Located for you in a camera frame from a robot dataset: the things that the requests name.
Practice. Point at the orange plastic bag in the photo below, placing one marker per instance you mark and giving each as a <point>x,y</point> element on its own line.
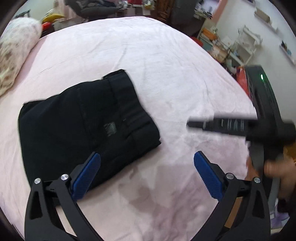
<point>242,80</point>

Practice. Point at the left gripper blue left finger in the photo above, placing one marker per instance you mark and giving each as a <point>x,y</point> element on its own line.
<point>52,211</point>

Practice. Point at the person's right hand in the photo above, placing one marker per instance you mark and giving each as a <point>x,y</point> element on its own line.
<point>284,169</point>

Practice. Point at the red and yellow toy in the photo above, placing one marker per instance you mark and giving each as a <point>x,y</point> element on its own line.
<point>48,20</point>

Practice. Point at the pink bookshelf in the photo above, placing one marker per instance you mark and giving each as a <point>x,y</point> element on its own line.
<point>211,9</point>

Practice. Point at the dark clothes pile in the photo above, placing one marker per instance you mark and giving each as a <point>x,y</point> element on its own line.
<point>87,9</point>

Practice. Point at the white small rack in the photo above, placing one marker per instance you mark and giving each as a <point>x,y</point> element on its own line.
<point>245,45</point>

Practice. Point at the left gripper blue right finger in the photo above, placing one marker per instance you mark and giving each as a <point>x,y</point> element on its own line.
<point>241,212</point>

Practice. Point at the black pants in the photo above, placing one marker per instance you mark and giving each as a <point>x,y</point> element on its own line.
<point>103,116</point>

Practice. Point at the pink bed sheet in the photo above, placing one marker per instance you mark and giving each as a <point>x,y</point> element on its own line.
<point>161,196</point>

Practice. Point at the floral rolled duvet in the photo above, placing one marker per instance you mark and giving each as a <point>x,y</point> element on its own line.
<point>18,39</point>

